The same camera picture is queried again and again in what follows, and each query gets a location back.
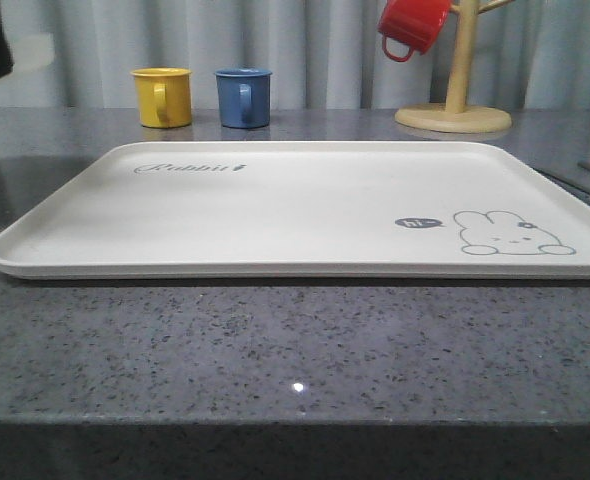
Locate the stainless steel fork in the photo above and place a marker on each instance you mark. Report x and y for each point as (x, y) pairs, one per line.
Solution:
(564, 180)

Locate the beige rabbit serving tray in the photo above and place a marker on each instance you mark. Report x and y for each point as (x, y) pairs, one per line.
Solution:
(250, 209)

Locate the blue enamel mug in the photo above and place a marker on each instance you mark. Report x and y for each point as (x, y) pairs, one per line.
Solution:
(244, 97)

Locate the yellow enamel mug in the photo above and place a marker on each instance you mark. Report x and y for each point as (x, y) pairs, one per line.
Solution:
(163, 96)

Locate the wooden mug tree stand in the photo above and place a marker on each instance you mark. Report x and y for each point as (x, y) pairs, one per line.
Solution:
(455, 115)

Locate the red enamel mug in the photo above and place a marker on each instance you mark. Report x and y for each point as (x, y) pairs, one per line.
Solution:
(414, 23)

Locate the grey pleated curtain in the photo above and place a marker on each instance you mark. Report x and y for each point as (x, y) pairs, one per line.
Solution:
(322, 54)

